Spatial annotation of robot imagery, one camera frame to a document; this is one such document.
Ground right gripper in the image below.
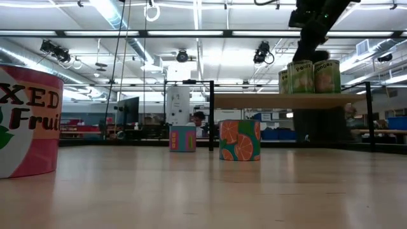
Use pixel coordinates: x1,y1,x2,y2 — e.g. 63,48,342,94
292,0,338,63

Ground green oranges can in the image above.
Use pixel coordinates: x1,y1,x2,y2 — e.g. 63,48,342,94
313,59,341,95
278,69,289,95

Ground green pears can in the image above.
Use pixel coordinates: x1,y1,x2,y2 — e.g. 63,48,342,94
287,59,315,95

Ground teal can with orange slices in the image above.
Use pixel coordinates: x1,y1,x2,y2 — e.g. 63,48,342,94
218,119,261,162

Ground small teal pink can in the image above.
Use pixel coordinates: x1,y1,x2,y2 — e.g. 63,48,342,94
169,124,197,153

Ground pink white mixed fruit can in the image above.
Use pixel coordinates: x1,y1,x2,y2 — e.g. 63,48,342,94
0,63,64,179

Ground wooden shelf board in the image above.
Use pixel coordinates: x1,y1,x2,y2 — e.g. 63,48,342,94
213,93,366,111

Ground row of blue bins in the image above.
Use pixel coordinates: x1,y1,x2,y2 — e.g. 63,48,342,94
260,128,296,141

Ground background wooden workbench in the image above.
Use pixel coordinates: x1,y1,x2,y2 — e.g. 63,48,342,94
351,128,407,135

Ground blue storage bin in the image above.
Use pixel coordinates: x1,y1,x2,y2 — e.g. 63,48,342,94
387,116,407,130

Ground white cylindrical tank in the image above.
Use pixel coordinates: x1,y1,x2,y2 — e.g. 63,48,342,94
165,85,191,126

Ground black monitor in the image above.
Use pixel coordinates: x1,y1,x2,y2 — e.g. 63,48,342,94
115,96,140,127

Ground red storage crates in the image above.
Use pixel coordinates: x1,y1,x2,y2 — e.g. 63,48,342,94
60,119,101,134

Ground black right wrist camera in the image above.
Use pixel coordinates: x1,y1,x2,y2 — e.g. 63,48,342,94
287,8,305,29

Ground black ceiling camera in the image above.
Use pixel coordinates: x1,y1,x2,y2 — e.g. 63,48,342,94
39,39,72,64
252,41,275,66
176,48,190,63

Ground wooden shelf with black frame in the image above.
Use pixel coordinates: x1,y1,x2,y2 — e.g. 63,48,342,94
208,80,376,153

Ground black background rack frame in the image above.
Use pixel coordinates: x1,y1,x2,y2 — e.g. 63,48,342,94
163,79,210,141

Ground white coiled cable ring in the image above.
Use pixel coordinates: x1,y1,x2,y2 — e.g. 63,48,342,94
143,1,161,22

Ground black overhead frame beam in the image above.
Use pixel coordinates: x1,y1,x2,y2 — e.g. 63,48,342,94
0,29,407,39

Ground black table frame rails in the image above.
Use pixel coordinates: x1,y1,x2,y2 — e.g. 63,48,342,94
59,138,407,156

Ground thin hanging cord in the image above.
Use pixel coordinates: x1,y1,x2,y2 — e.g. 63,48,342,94
118,0,132,96

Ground black hanging cable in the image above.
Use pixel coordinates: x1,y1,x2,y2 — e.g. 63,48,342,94
103,0,127,137

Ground silver ceiling air duct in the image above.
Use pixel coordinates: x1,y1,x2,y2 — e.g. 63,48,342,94
90,0,156,64

